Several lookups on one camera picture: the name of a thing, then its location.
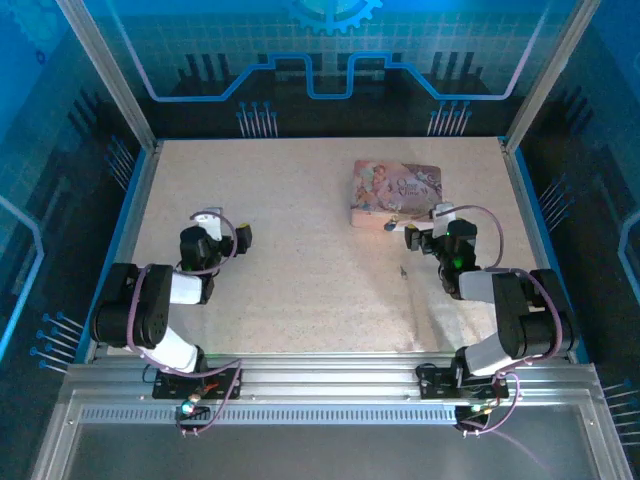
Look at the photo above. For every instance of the pink illustrated tin box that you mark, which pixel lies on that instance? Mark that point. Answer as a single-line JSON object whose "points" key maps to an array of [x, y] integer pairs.
{"points": [[395, 190]]}

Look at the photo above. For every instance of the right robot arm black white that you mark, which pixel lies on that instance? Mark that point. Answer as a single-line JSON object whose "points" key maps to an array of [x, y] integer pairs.
{"points": [[510, 310]]}

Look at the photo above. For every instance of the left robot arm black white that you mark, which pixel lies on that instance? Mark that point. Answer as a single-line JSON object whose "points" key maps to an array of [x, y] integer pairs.
{"points": [[155, 310]]}

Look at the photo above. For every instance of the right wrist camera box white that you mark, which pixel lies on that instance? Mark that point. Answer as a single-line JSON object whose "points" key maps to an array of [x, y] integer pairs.
{"points": [[442, 217]]}

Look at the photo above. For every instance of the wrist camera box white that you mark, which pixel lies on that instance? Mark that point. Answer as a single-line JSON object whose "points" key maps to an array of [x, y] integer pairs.
{"points": [[213, 222], [442, 217]]}

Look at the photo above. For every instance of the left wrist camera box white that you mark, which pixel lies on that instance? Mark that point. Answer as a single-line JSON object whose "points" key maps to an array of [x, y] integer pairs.
{"points": [[213, 222]]}

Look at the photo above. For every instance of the aluminium table side rail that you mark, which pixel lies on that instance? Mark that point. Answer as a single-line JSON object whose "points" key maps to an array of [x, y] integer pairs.
{"points": [[525, 200], [135, 210]]}

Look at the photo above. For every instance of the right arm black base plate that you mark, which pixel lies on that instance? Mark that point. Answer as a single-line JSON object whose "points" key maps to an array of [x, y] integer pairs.
{"points": [[437, 382]]}

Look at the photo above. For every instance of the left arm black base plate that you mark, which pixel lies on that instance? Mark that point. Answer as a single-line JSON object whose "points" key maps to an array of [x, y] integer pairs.
{"points": [[170, 387]]}

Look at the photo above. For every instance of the aluminium mounting rail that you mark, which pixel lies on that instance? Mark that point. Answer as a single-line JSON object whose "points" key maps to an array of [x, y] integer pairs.
{"points": [[325, 375]]}

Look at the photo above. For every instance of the aluminium frame post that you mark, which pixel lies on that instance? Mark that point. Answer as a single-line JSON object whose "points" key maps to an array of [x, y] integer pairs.
{"points": [[107, 75], [545, 75]]}

